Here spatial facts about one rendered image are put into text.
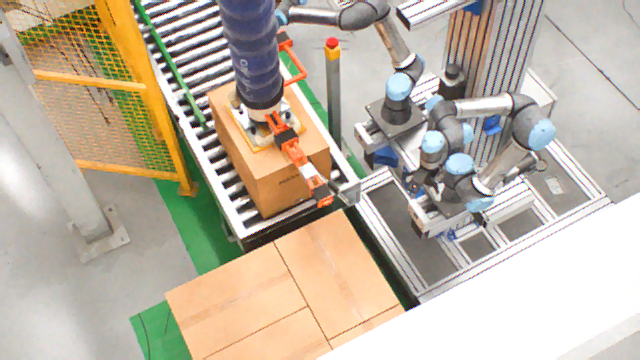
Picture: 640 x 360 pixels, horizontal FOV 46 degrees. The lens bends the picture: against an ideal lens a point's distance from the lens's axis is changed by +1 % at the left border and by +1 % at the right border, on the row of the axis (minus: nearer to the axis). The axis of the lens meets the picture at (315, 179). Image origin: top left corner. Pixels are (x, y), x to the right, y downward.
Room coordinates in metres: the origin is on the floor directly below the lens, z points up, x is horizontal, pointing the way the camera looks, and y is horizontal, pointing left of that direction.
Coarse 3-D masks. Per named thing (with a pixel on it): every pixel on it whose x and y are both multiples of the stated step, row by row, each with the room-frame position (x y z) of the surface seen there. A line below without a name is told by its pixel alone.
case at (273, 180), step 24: (216, 96) 2.40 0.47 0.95; (288, 96) 2.37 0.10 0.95; (216, 120) 2.37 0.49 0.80; (312, 120) 2.21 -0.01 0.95; (240, 144) 2.10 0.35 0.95; (312, 144) 2.06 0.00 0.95; (240, 168) 2.11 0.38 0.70; (264, 168) 1.95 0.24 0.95; (288, 168) 1.95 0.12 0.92; (264, 192) 1.90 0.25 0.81; (288, 192) 1.95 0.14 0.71; (264, 216) 1.89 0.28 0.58
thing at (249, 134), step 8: (224, 104) 2.33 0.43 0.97; (240, 104) 2.32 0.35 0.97; (232, 112) 2.28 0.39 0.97; (240, 112) 2.26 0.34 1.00; (240, 128) 2.18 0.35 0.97; (248, 128) 2.17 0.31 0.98; (256, 128) 2.17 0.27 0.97; (248, 136) 2.12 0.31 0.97; (264, 136) 2.12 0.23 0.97; (256, 152) 2.04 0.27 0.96
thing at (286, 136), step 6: (288, 126) 2.07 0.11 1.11; (276, 132) 2.04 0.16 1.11; (282, 132) 2.04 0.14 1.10; (288, 132) 2.04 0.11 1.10; (294, 132) 2.03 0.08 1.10; (276, 138) 2.01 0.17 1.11; (282, 138) 2.01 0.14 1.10; (288, 138) 2.01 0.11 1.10; (294, 138) 2.00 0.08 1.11; (282, 144) 1.97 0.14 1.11; (288, 144) 1.98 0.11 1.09
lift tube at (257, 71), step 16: (256, 16) 2.15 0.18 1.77; (240, 48) 2.15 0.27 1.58; (256, 48) 2.14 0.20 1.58; (272, 48) 2.20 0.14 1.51; (240, 64) 2.16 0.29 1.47; (256, 64) 2.15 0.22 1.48; (272, 64) 2.17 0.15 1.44; (240, 80) 2.19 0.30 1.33; (256, 80) 2.14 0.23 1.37; (272, 80) 2.17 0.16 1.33; (256, 96) 2.14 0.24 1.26; (272, 96) 2.16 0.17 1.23
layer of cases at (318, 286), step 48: (288, 240) 1.76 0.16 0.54; (336, 240) 1.74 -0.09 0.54; (192, 288) 1.53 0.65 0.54; (240, 288) 1.51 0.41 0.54; (288, 288) 1.49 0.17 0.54; (336, 288) 1.47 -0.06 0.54; (384, 288) 1.46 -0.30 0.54; (192, 336) 1.29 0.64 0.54; (240, 336) 1.27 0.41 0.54; (288, 336) 1.25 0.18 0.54; (336, 336) 1.23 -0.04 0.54
